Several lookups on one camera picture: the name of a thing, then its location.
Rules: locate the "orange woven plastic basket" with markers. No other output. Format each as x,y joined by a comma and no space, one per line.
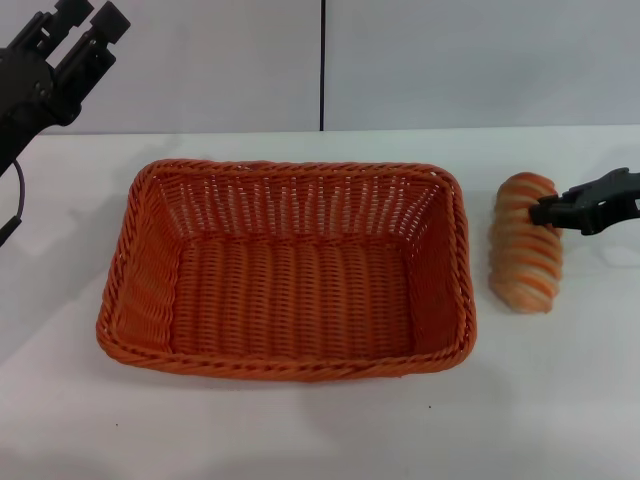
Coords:
290,280

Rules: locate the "striped orange cream bread roll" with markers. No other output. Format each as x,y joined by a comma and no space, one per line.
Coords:
520,260

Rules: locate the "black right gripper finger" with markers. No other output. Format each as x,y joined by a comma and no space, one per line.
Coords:
575,217
605,185

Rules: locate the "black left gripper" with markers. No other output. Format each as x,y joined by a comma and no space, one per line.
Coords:
25,90

